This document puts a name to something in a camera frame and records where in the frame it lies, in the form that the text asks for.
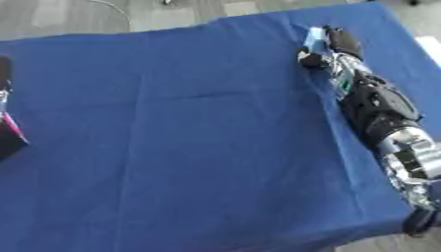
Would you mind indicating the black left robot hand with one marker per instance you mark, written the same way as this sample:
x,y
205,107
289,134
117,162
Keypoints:
x,y
4,74

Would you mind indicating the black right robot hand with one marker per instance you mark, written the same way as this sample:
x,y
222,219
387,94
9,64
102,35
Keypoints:
x,y
346,41

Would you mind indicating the dark box with pink rim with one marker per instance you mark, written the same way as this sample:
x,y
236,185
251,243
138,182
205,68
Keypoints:
x,y
10,138

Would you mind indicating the white flat object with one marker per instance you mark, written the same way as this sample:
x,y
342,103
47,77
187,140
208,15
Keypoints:
x,y
432,49

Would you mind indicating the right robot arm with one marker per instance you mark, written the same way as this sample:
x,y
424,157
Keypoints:
x,y
383,105

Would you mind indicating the light blue block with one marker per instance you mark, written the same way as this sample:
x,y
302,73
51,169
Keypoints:
x,y
314,40

